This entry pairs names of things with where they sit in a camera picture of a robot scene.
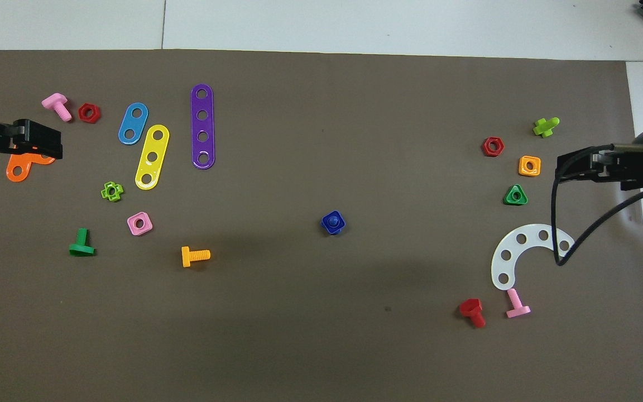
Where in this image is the pink plastic screw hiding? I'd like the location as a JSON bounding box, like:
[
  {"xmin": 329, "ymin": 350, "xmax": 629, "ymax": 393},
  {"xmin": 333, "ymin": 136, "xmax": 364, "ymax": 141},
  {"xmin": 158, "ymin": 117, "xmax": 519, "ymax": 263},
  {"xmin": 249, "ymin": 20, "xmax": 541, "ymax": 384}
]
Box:
[
  {"xmin": 41, "ymin": 93, "xmax": 73, "ymax": 122},
  {"xmin": 505, "ymin": 288, "xmax": 532, "ymax": 319}
]

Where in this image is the pink square nut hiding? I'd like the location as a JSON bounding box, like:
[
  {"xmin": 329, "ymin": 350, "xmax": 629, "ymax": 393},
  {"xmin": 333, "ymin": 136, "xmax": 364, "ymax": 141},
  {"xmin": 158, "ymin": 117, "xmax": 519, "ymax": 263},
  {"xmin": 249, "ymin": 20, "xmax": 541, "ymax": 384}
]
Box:
[{"xmin": 127, "ymin": 212, "xmax": 153, "ymax": 236}]

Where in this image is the light green cross-head screw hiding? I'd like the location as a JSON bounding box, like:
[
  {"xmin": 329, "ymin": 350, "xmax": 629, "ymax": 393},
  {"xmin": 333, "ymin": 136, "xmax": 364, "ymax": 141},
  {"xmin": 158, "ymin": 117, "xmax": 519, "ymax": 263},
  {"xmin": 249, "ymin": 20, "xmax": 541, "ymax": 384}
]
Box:
[{"xmin": 532, "ymin": 117, "xmax": 560, "ymax": 137}]

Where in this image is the dark green plastic screw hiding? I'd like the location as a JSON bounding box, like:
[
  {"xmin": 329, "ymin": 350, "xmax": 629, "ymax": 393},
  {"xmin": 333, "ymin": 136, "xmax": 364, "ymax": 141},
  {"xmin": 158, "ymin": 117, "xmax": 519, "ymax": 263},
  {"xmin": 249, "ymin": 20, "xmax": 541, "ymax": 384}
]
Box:
[{"xmin": 69, "ymin": 227, "xmax": 96, "ymax": 257}]

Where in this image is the green triangle nut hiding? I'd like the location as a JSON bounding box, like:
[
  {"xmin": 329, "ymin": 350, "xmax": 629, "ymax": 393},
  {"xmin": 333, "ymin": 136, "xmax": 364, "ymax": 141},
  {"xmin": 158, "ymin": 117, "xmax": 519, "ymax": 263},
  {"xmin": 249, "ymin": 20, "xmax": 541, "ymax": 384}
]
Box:
[{"xmin": 503, "ymin": 184, "xmax": 529, "ymax": 206}]

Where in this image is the orange heart-shaped plate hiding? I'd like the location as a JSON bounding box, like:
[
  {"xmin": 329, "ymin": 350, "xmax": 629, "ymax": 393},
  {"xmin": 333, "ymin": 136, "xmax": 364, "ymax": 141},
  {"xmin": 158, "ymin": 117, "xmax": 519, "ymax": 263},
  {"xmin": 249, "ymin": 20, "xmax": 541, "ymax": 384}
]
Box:
[{"xmin": 6, "ymin": 144, "xmax": 56, "ymax": 183}]

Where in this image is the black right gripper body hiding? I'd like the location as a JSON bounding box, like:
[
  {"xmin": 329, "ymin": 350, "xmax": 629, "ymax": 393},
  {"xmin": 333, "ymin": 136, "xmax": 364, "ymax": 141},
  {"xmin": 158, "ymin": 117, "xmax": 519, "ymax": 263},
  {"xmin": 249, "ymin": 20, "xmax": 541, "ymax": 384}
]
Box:
[{"xmin": 599, "ymin": 143, "xmax": 643, "ymax": 192}]

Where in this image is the white curved five-hole strip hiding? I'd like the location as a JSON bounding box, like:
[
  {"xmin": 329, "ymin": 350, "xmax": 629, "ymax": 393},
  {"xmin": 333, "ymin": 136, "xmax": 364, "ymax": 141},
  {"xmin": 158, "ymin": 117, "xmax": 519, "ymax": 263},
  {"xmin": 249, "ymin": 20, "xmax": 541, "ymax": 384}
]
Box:
[{"xmin": 491, "ymin": 223, "xmax": 576, "ymax": 291}]

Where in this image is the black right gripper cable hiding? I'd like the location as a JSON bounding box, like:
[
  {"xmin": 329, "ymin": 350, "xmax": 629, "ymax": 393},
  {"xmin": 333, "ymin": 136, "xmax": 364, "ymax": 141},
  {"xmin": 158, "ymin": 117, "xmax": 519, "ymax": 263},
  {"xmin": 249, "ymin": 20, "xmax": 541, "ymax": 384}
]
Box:
[{"xmin": 550, "ymin": 144, "xmax": 643, "ymax": 266}]

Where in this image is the brown table mat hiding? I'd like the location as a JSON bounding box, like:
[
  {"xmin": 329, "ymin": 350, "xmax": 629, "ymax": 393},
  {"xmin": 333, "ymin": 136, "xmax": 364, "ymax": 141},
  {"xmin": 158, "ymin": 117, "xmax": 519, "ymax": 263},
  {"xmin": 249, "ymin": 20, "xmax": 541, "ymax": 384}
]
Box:
[{"xmin": 0, "ymin": 49, "xmax": 643, "ymax": 402}]

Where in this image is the yellow three-hole strip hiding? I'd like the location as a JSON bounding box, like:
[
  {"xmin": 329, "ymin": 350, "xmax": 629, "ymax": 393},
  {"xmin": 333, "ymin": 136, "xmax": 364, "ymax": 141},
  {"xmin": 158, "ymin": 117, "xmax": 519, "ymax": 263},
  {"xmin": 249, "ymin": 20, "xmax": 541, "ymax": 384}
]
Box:
[{"xmin": 135, "ymin": 124, "xmax": 170, "ymax": 191}]

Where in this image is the blue two-hole strip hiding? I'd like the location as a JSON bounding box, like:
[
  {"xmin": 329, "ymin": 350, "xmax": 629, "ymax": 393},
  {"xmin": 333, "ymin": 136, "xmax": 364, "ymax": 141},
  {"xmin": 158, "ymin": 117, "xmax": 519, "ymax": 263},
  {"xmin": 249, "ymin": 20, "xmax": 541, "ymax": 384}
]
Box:
[{"xmin": 118, "ymin": 102, "xmax": 149, "ymax": 146}]

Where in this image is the orange square nut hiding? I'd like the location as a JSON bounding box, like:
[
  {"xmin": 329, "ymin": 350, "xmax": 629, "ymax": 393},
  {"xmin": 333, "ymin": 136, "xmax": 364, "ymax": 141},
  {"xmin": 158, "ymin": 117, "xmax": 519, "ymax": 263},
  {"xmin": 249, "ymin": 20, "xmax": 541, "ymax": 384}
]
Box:
[{"xmin": 517, "ymin": 155, "xmax": 542, "ymax": 178}]

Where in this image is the purple four-hole strip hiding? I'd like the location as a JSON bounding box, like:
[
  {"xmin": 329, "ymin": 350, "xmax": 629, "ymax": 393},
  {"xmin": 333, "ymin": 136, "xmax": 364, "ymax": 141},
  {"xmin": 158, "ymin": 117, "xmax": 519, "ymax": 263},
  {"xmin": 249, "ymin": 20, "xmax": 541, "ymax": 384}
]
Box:
[{"xmin": 190, "ymin": 84, "xmax": 216, "ymax": 170}]

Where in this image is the orange plastic screw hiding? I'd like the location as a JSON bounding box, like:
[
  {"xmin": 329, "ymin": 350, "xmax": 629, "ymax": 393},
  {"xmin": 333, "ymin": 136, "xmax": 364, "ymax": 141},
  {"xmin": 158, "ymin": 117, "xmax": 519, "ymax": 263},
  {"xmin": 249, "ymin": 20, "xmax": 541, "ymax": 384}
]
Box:
[{"xmin": 181, "ymin": 246, "xmax": 212, "ymax": 269}]

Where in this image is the blue square nut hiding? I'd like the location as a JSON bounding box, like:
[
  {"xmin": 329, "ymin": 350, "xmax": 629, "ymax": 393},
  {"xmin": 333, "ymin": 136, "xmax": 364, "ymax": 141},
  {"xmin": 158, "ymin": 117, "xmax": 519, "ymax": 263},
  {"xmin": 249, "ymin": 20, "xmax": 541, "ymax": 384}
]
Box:
[{"xmin": 321, "ymin": 210, "xmax": 347, "ymax": 237}]

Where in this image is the red hexagon-head screw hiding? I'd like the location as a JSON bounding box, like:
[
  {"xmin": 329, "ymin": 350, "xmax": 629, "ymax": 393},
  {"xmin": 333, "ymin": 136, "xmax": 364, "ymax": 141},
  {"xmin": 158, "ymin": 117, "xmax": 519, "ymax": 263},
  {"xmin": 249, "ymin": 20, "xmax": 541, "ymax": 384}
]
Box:
[{"xmin": 459, "ymin": 298, "xmax": 487, "ymax": 329}]

